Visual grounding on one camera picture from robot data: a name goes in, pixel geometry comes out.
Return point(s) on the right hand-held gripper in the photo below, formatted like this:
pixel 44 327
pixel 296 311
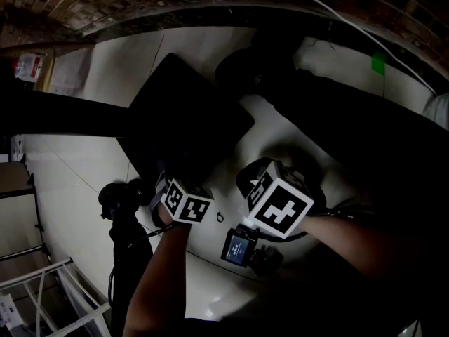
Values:
pixel 280 212

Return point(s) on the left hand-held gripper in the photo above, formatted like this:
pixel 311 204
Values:
pixel 189 205

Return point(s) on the black table base and pole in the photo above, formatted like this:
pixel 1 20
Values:
pixel 52 114

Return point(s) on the person's right forearm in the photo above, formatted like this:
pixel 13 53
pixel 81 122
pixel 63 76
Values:
pixel 358 248

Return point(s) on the person's left forearm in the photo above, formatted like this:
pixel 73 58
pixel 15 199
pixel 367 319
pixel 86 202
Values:
pixel 158 279

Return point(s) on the small black screen device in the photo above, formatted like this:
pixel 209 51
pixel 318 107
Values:
pixel 236 249

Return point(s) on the person's left black shoe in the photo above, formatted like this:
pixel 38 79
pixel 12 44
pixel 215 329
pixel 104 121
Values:
pixel 115 195

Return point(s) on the person's black shoe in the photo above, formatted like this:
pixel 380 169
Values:
pixel 245 72
pixel 115 195

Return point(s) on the person's right black shoe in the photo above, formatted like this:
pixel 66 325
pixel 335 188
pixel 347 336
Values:
pixel 245 72

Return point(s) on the white metal rack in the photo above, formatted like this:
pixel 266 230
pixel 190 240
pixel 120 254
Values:
pixel 35 274

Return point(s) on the brown folding board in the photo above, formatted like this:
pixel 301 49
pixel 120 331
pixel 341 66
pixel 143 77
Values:
pixel 14 177

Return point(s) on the green tape piece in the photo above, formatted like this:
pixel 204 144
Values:
pixel 379 63

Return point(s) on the grey fabric item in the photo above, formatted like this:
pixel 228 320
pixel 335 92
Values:
pixel 438 111

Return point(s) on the white paper sheet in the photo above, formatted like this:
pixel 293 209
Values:
pixel 7 311

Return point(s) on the wrapped water bottle pack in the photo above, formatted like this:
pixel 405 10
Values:
pixel 29 67

